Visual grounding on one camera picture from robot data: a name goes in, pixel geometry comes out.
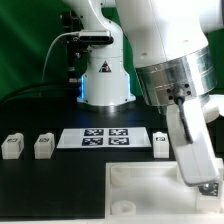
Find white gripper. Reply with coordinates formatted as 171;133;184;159
166;98;220;186

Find white square tabletop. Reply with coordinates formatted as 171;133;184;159
105;162;224;224

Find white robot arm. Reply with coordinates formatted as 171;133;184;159
64;0;220;186

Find white sheet with tags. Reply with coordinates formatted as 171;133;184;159
57;127;151;149

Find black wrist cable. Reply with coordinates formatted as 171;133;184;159
173;94;195;146

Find black cables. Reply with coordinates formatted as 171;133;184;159
0;81;79;105

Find black camera on mount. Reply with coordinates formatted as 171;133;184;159
60;11;114;83

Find white camera cable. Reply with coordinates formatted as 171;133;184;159
41;31;81;83

